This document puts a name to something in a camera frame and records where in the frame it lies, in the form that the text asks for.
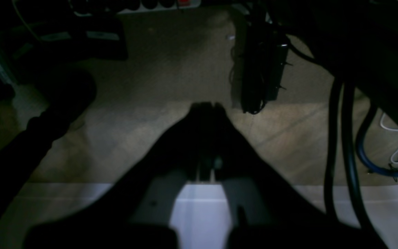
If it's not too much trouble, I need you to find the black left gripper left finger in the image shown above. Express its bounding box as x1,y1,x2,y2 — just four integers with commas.
26,102,209,249

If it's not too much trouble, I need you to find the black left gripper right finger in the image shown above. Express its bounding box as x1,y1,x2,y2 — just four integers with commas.
212,103,386,249

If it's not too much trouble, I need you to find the black power adapter brick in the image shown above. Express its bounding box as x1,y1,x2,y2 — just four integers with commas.
241,15,288,115

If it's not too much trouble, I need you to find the blue cable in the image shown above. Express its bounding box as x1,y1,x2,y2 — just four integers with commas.
355,107,398,177

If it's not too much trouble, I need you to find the black cable pair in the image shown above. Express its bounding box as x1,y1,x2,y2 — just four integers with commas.
323,80,376,230

